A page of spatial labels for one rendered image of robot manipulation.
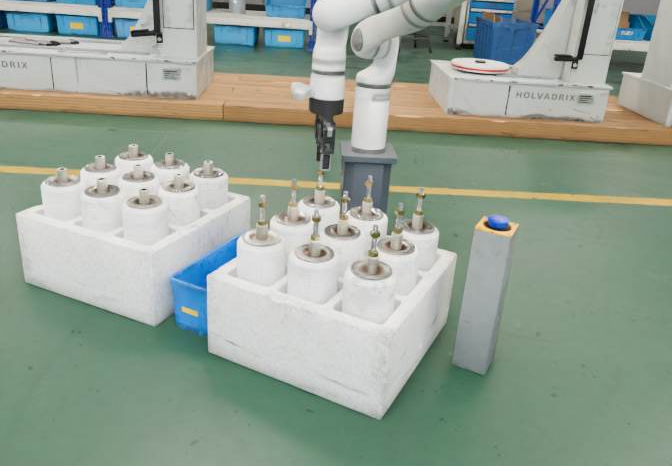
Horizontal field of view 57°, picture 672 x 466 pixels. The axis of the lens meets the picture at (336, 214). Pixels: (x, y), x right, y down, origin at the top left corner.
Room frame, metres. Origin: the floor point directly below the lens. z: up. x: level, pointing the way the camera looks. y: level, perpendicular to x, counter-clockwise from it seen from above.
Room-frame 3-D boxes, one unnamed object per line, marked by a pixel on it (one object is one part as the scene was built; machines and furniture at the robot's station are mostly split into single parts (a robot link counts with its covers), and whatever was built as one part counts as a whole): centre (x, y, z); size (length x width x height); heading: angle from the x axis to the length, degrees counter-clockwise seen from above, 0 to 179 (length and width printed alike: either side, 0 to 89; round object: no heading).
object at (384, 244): (1.09, -0.12, 0.25); 0.08 x 0.08 x 0.01
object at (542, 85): (3.37, -0.91, 0.45); 0.82 x 0.57 x 0.74; 93
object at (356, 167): (1.59, -0.07, 0.15); 0.15 x 0.15 x 0.30; 3
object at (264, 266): (1.09, 0.14, 0.16); 0.10 x 0.10 x 0.18
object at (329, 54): (1.31, 0.04, 0.62); 0.09 x 0.07 x 0.15; 174
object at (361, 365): (1.14, -0.02, 0.09); 0.39 x 0.39 x 0.18; 64
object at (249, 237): (1.09, 0.14, 0.25); 0.08 x 0.08 x 0.01
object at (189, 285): (1.25, 0.24, 0.06); 0.30 x 0.11 x 0.12; 155
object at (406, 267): (1.09, -0.12, 0.16); 0.10 x 0.10 x 0.18
